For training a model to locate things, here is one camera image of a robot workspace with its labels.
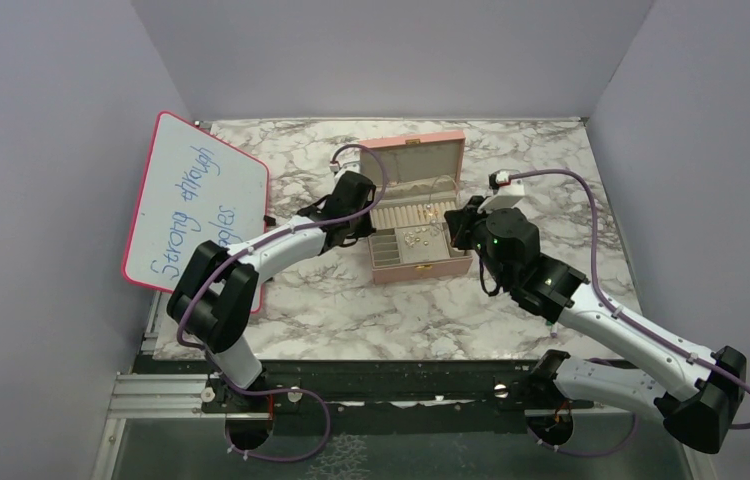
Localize pink-framed whiteboard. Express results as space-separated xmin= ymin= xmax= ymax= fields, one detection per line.
xmin=122 ymin=111 xmax=270 ymax=293

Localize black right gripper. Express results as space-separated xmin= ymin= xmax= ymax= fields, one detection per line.
xmin=446 ymin=195 xmax=510 ymax=287

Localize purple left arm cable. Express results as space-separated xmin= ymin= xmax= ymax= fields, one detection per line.
xmin=174 ymin=144 xmax=391 ymax=464

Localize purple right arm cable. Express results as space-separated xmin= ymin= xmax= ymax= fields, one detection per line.
xmin=510 ymin=168 xmax=750 ymax=460

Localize silver bangle bracelet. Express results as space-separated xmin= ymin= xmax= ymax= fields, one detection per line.
xmin=424 ymin=175 xmax=459 ymax=230

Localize pink jewelry box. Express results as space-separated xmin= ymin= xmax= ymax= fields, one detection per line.
xmin=362 ymin=131 xmax=472 ymax=284

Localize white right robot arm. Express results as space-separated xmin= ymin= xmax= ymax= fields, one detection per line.
xmin=444 ymin=196 xmax=747 ymax=454

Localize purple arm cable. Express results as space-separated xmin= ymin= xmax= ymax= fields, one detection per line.
xmin=510 ymin=168 xmax=750 ymax=460
xmin=174 ymin=144 xmax=391 ymax=464

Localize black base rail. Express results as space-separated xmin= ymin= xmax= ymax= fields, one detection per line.
xmin=136 ymin=357 xmax=615 ymax=439

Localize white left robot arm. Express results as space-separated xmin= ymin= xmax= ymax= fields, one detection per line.
xmin=166 ymin=170 xmax=385 ymax=411

